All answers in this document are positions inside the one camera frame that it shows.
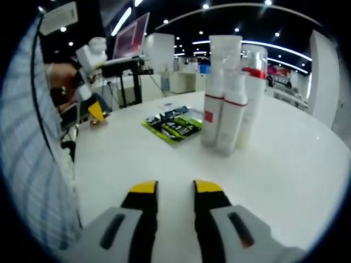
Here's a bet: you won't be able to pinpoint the red banded white skincare bottle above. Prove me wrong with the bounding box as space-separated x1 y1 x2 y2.
241 45 268 150

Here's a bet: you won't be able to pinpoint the striped pale shirt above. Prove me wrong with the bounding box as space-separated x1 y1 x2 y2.
0 16 83 249

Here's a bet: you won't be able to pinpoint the person's left hand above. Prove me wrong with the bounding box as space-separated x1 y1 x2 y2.
49 63 81 90

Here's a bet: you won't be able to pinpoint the white office counters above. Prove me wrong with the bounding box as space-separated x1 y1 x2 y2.
169 70 308 111

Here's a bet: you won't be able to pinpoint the dark blue skincare sachet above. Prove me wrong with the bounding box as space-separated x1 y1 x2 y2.
141 105 192 127

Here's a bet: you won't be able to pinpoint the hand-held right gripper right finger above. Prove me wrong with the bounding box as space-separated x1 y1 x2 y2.
193 179 287 263

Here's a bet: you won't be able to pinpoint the round ceiling spotlights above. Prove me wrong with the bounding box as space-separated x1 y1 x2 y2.
60 0 307 68

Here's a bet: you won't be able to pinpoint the monitor with red screen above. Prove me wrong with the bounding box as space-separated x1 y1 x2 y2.
112 12 151 60

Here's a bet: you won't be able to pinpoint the green black skincare sachet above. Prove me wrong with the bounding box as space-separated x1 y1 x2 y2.
160 114 204 148

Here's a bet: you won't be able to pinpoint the white office chair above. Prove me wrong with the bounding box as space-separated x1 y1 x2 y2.
57 102 82 133

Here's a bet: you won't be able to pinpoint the ceiling light strips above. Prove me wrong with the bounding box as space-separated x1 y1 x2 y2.
111 0 313 75

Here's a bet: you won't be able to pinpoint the black cable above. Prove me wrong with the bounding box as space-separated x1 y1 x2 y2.
30 16 60 163

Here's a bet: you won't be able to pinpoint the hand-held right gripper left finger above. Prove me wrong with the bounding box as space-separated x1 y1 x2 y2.
78 180 159 263

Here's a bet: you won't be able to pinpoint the ceiling air conditioner panel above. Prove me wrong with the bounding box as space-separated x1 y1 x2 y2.
41 2 79 35

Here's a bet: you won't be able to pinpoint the tall clear capped skincare bottle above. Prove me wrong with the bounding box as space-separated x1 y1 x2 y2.
208 35 244 96

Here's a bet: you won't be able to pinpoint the red wall screen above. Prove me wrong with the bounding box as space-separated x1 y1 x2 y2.
267 64 292 81

